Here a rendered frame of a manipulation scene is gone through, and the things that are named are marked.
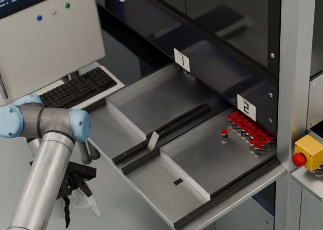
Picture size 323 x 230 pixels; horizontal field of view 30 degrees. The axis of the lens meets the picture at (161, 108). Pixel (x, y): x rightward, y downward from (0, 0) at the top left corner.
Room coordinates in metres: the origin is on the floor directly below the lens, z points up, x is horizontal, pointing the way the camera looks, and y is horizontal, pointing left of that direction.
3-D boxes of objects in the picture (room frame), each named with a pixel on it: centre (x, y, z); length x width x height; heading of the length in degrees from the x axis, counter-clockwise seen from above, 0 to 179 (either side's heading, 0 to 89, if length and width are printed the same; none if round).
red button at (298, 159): (1.18, -0.38, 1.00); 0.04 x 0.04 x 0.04; 30
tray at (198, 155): (1.36, -0.19, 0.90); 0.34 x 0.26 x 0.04; 120
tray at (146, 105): (1.66, -0.02, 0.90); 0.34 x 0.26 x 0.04; 120
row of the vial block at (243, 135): (1.41, -0.26, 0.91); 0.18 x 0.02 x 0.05; 30
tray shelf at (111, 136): (1.48, -0.04, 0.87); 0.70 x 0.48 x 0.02; 30
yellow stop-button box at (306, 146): (1.21, -0.42, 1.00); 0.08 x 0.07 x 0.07; 120
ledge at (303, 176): (1.22, -0.46, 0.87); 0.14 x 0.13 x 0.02; 120
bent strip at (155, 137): (1.40, 0.09, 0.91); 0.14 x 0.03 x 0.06; 120
